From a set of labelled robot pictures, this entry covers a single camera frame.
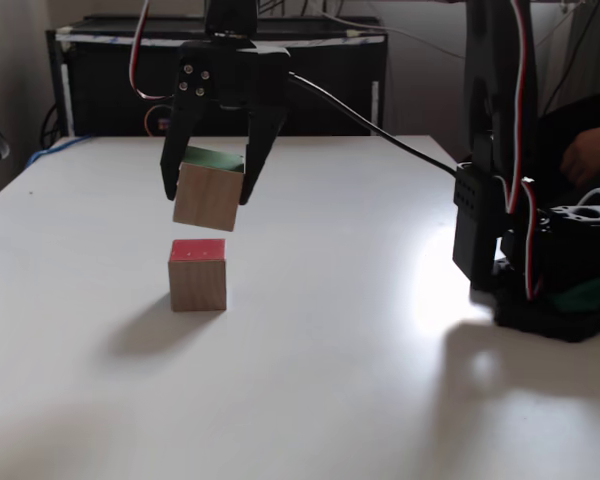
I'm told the blue cable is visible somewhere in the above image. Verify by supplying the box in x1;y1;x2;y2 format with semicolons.
28;134;101;169

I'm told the red white black servo cable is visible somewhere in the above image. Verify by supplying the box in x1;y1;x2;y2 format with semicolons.
502;0;544;301
128;0;177;102

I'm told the green-topped wooden cube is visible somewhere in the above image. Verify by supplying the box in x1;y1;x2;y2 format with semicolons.
172;145;246;233

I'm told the black cabinet with taped edge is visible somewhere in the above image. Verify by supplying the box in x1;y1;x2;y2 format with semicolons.
46;16;389;139

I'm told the person's hand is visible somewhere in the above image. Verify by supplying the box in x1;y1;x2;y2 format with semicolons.
561;121;600;189

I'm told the thick black cable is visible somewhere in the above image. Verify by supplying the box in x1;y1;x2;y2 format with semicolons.
285;71;460;177

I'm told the red-topped wooden cube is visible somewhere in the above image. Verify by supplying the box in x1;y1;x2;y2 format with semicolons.
167;238;228;313

